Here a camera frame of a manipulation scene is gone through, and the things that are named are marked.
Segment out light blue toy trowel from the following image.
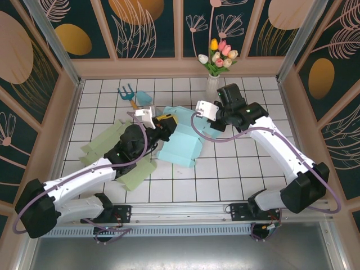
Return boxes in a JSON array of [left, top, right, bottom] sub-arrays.
[[135, 90, 155, 107]]

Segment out light green paper box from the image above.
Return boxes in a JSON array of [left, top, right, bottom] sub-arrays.
[[79, 119, 156, 192]]

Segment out aluminium mounting rail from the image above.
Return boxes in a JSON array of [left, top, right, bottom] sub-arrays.
[[78, 199, 334, 226]]

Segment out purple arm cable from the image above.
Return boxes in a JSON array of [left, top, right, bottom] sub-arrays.
[[191, 111, 343, 214], [13, 111, 147, 244]]

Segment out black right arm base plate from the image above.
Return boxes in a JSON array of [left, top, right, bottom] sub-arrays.
[[229, 202, 282, 222]]

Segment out aluminium frame post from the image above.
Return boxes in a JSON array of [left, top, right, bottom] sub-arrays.
[[22, 0, 85, 87], [276, 0, 330, 84]]

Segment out white ribbed vase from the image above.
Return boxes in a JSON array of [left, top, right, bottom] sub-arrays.
[[205, 75, 220, 102]]

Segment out blue toy garden fork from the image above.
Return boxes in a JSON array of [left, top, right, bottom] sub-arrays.
[[117, 85, 141, 113]]

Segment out artificial tulip bouquet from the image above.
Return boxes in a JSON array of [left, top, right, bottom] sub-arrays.
[[197, 38, 239, 77]]

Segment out slotted grey cable duct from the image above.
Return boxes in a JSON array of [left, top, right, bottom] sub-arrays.
[[38, 223, 254, 239]]

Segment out light blue paper box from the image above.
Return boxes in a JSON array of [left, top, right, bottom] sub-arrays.
[[156, 105, 226, 169]]

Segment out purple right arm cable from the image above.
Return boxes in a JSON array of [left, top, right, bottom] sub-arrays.
[[191, 111, 343, 214]]

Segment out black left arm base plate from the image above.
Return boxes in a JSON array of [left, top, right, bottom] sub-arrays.
[[108, 204, 132, 224]]

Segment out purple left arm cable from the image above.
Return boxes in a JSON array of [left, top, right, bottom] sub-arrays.
[[13, 111, 147, 244]]

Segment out coloured connector wire bundle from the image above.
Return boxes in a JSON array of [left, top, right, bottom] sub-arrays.
[[263, 215, 283, 234]]

